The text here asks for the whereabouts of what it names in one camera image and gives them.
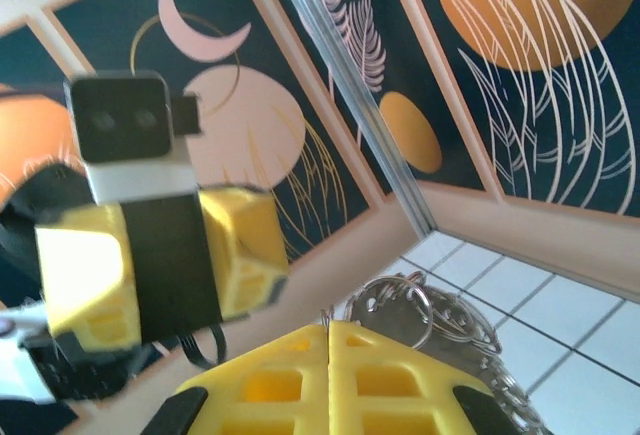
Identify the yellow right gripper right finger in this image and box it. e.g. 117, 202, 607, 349
327, 321, 516, 435

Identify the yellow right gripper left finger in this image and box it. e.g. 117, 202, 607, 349
142, 323, 331, 435

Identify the silver keyring chain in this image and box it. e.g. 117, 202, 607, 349
344, 270, 556, 435

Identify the black flat cable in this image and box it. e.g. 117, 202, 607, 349
172, 322, 229, 371

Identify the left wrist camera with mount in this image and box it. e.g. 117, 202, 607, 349
63, 69, 201, 205

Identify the aluminium frame post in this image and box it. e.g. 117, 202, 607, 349
267, 0, 439, 236

